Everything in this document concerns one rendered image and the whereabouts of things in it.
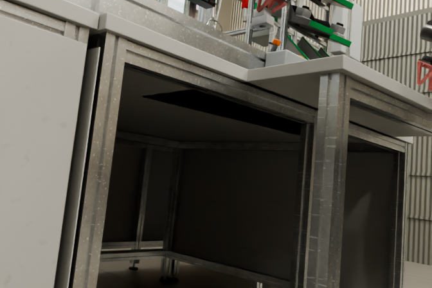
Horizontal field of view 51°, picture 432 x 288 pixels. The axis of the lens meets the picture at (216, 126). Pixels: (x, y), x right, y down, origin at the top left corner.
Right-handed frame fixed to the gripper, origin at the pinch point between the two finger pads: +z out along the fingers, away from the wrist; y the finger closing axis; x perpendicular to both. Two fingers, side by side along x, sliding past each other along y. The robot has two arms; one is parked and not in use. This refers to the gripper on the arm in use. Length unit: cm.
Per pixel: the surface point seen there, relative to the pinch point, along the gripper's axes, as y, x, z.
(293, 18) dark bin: -21.7, -5.4, -3.0
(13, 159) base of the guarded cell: 85, 54, 33
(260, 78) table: 35, 44, 10
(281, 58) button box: 18.5, 32.7, 5.7
